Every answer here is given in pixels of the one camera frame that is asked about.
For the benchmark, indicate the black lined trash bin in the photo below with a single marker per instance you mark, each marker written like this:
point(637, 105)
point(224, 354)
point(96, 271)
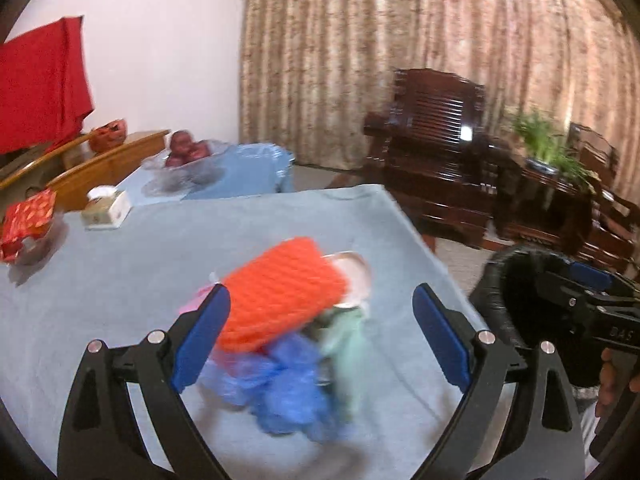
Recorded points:
point(507, 297)

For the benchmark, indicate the dark wooden armchair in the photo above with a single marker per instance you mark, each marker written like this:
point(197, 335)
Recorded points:
point(430, 151)
point(611, 240)

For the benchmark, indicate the red cloth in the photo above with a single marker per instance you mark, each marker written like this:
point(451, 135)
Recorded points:
point(45, 95)

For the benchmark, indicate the dark wooden side table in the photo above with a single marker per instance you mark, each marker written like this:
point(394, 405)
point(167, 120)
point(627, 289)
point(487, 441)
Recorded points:
point(539, 208)

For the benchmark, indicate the blue plastic bag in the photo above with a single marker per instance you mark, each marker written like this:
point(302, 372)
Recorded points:
point(288, 386)

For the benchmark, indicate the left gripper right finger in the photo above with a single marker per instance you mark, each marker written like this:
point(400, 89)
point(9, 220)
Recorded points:
point(517, 418)

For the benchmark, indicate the red gift box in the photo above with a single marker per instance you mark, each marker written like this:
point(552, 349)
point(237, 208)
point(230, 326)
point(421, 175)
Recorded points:
point(30, 218)

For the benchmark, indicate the green potted plant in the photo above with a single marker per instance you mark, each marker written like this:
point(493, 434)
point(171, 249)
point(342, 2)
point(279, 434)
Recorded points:
point(545, 147)

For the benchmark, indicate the white tissue box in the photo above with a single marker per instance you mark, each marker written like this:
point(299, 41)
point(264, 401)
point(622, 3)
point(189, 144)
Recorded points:
point(107, 208)

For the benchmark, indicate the beige patterned curtain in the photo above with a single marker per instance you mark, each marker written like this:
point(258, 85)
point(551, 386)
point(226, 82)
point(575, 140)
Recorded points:
point(312, 69)

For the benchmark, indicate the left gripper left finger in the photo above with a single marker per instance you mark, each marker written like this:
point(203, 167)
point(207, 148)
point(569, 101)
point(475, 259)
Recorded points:
point(100, 437)

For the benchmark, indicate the orange woven basket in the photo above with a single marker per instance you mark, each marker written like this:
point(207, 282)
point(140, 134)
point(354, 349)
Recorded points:
point(107, 137)

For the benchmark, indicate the person's right hand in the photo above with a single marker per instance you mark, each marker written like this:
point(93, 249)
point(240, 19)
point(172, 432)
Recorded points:
point(608, 382)

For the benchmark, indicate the orange foam net piece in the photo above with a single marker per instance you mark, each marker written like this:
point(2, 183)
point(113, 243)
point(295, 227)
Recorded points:
point(277, 292)

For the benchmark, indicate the glass fruit bowl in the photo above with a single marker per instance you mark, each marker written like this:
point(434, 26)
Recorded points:
point(173, 180)

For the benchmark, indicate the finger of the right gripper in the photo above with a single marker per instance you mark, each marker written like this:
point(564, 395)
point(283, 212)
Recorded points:
point(576, 275)

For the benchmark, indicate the red apples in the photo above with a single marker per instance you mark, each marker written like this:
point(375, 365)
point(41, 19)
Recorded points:
point(183, 149)

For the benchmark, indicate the glass dish under gift box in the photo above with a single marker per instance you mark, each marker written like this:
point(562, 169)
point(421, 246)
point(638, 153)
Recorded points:
point(35, 252)

